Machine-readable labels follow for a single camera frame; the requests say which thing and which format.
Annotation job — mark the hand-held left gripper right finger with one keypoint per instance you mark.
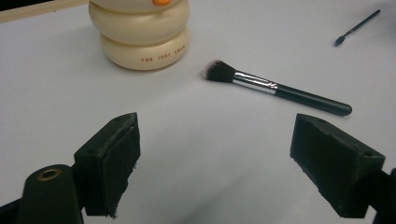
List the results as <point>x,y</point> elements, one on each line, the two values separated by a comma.
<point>337,165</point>

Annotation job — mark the cream ringed brush holder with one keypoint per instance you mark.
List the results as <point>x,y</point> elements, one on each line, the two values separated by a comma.
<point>140,31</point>

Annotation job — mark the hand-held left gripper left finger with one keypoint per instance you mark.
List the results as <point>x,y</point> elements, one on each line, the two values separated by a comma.
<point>107,161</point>

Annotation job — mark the thin black makeup brush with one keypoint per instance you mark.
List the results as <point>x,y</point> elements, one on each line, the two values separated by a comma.
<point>340,40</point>

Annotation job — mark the large black makeup brush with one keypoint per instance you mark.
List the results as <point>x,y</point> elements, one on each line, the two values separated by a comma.
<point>311,99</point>

